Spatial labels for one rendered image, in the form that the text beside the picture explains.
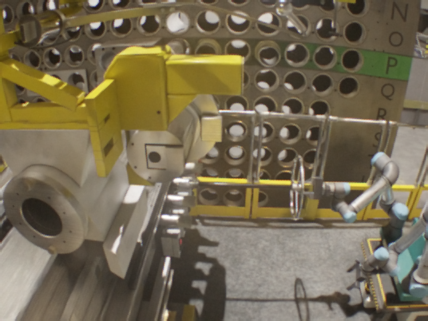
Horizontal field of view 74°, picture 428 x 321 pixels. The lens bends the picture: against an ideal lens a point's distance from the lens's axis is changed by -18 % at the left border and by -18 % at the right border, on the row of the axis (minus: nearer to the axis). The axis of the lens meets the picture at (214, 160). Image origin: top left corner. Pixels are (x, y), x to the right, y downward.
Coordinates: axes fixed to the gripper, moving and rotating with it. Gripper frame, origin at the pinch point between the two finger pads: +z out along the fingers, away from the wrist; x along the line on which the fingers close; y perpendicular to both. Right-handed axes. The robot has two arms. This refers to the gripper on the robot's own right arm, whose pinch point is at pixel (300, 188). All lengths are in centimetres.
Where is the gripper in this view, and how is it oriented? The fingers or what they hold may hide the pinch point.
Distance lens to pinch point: 203.2
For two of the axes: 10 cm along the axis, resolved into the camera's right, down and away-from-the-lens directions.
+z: -10.0, -0.4, 0.7
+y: 0.8, -1.8, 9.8
